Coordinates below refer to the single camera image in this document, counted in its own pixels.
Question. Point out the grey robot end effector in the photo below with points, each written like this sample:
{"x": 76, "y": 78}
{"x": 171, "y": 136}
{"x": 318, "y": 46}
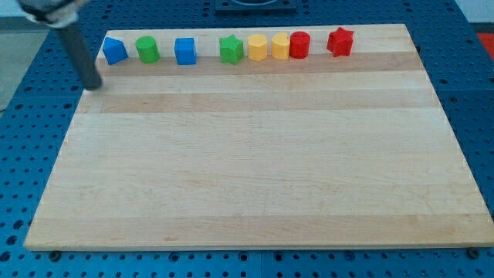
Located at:
{"x": 54, "y": 13}

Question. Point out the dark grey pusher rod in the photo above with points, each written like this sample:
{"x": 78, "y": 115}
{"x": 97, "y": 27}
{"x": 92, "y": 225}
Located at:
{"x": 78, "y": 52}

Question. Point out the blue triangle block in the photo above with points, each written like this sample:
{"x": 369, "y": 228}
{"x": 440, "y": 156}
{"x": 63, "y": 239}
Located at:
{"x": 114, "y": 50}

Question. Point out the green cylinder block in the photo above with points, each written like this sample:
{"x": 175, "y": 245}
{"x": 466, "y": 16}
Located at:
{"x": 147, "y": 49}

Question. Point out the blue cube block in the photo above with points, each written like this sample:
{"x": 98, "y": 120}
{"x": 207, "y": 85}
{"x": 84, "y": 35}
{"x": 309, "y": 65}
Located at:
{"x": 185, "y": 51}

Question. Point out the green star block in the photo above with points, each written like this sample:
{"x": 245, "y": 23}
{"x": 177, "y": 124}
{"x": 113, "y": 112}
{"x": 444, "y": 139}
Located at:
{"x": 231, "y": 49}

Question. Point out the yellow hexagon block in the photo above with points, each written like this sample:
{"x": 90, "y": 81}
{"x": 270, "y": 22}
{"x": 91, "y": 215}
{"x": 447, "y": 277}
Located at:
{"x": 257, "y": 47}

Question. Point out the yellow heart block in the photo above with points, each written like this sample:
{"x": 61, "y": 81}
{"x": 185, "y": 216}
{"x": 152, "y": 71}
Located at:
{"x": 280, "y": 45}

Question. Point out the red cylinder block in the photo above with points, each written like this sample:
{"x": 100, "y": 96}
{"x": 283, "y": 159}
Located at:
{"x": 299, "y": 45}

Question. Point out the red star block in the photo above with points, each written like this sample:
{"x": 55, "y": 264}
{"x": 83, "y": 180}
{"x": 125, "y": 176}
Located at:
{"x": 340, "y": 42}

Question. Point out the wooden board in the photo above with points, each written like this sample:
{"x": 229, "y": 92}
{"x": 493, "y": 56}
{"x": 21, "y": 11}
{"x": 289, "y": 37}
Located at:
{"x": 349, "y": 152}

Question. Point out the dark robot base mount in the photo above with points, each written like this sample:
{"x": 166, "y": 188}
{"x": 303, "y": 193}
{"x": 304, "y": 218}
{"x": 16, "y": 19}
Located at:
{"x": 230, "y": 6}

